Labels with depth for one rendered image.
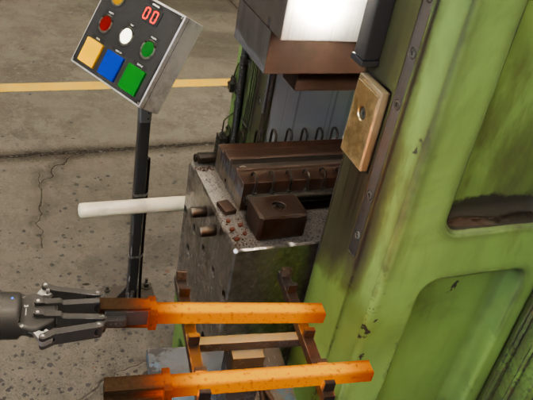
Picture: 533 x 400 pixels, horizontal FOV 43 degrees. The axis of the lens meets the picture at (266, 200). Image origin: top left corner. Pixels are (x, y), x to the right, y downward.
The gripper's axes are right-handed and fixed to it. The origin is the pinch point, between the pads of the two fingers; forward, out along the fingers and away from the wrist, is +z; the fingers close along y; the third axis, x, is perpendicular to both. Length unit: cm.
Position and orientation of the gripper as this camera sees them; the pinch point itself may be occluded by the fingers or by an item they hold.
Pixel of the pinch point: (126, 313)
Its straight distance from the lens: 116.5
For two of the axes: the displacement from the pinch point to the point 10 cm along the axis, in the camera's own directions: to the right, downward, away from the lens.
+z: 9.6, 0.2, 2.9
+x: 1.9, -8.1, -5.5
